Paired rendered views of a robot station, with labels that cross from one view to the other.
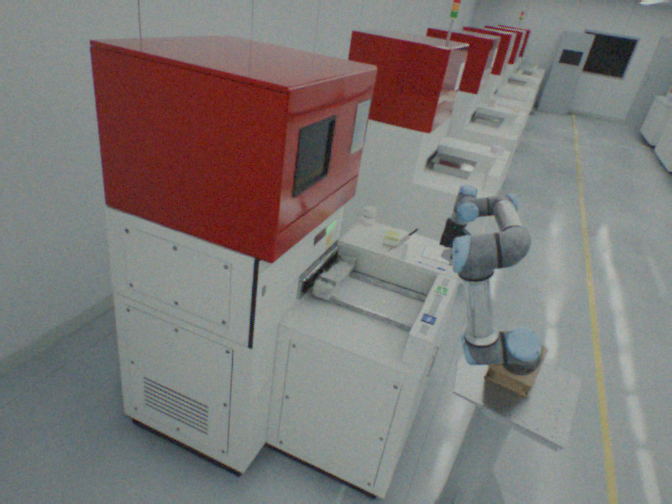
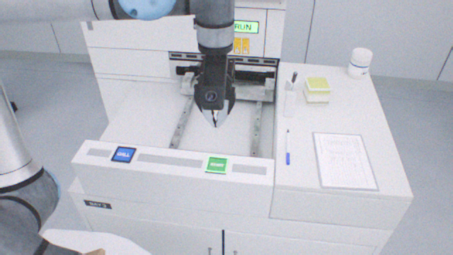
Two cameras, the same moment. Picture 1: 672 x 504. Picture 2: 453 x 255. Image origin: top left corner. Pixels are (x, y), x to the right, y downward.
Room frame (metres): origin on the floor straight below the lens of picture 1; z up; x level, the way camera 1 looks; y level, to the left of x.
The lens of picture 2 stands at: (1.79, -1.10, 1.60)
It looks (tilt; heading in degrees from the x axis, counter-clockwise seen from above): 40 degrees down; 79
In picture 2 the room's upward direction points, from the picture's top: straight up
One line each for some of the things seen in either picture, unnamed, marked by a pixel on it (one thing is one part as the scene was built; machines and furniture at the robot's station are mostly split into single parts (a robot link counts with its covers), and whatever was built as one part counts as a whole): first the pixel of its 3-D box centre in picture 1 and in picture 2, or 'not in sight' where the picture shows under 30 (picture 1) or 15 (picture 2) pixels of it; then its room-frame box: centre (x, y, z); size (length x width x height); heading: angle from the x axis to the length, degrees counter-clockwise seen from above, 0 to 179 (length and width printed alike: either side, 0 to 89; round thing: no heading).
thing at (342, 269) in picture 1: (335, 277); (227, 89); (2.00, -0.03, 0.87); 0.36 x 0.08 x 0.03; 161
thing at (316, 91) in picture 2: (391, 239); (316, 91); (2.25, -0.29, 1.00); 0.07 x 0.07 x 0.07; 80
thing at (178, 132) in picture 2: (361, 309); (182, 122); (1.81, -0.17, 0.84); 0.50 x 0.02 x 0.03; 71
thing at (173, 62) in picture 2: (319, 270); (221, 72); (2.00, 0.05, 0.89); 0.44 x 0.02 x 0.10; 161
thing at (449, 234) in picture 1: (453, 233); (216, 66); (1.89, -0.49, 1.25); 0.09 x 0.08 x 0.12; 71
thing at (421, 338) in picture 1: (431, 317); (173, 178); (1.76, -0.47, 0.89); 0.55 x 0.09 x 0.14; 161
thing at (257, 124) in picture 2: (380, 283); (256, 129); (2.07, -0.26, 0.84); 0.50 x 0.02 x 0.03; 71
